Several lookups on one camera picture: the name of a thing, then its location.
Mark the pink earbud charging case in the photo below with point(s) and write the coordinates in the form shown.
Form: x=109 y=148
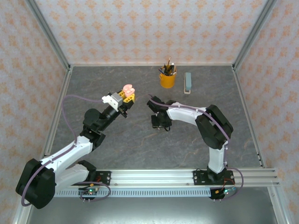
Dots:
x=128 y=89

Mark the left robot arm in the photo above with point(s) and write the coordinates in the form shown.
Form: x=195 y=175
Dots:
x=35 y=184

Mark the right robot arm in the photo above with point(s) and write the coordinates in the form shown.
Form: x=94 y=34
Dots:
x=215 y=128

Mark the yellow pen cup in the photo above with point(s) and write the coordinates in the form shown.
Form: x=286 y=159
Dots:
x=167 y=81

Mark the blue pen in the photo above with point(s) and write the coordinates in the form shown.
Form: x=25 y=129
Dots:
x=161 y=70

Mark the grey-blue stapler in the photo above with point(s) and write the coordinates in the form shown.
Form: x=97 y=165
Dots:
x=188 y=81

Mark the black pen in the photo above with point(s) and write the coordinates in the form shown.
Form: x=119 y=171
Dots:
x=165 y=69

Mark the white-tipped pen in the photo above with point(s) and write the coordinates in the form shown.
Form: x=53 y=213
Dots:
x=173 y=65

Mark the brown pencil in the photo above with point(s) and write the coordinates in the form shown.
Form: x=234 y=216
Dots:
x=168 y=61

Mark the small circuit board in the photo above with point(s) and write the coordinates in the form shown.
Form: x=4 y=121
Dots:
x=226 y=191
x=90 y=192

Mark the grey metal panel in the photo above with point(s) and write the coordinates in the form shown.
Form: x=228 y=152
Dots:
x=151 y=211

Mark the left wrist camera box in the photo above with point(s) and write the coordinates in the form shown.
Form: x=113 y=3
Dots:
x=112 y=101

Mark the aluminium side rail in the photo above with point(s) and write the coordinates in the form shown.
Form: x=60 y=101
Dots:
x=241 y=93
x=63 y=93

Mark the aluminium back rail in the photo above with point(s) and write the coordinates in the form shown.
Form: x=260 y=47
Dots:
x=151 y=64

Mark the aluminium mounting rail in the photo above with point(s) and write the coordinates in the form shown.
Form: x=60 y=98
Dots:
x=151 y=177

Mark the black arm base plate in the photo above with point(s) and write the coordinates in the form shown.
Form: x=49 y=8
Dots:
x=105 y=177
x=199 y=177

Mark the aluminium frame post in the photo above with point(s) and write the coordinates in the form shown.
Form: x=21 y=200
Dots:
x=49 y=35
x=253 y=35

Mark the aluminium frame leg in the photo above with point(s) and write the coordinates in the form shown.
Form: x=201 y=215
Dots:
x=278 y=207
x=18 y=217

